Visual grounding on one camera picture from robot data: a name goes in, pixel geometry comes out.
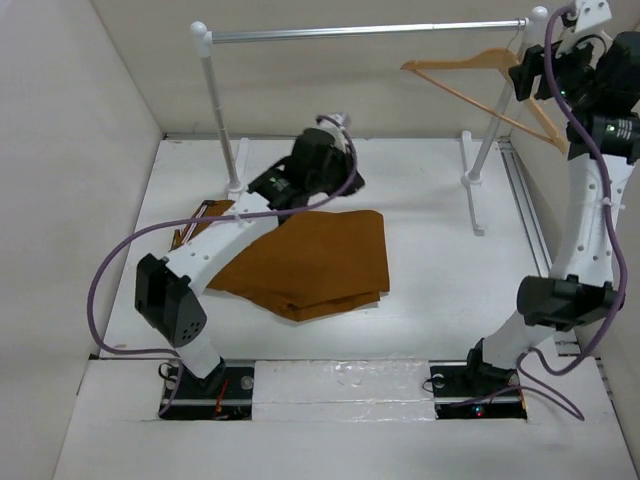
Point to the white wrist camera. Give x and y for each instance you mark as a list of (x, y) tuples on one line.
[(335, 124), (585, 17)]

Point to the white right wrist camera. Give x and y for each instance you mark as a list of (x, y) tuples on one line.
[(585, 17)]

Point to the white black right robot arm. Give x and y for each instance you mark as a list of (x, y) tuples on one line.
[(579, 288)]

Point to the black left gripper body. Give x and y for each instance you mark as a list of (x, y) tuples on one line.
[(334, 174)]

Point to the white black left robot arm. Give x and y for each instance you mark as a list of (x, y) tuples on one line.
[(167, 289)]

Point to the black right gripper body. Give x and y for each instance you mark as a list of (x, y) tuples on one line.
[(574, 72)]

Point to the aluminium rail right side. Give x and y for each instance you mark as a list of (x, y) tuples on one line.
[(515, 172)]

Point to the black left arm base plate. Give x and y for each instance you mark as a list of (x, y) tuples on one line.
[(232, 400)]

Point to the wooden clothes hanger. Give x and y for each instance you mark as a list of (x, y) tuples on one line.
[(482, 82)]

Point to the brown trousers with striped trim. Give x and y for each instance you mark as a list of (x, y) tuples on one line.
[(315, 264)]

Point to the silver white clothes rack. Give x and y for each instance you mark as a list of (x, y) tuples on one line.
[(531, 27)]

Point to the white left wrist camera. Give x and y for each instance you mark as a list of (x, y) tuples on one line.
[(335, 124)]

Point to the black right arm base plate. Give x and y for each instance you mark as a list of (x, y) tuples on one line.
[(459, 396)]

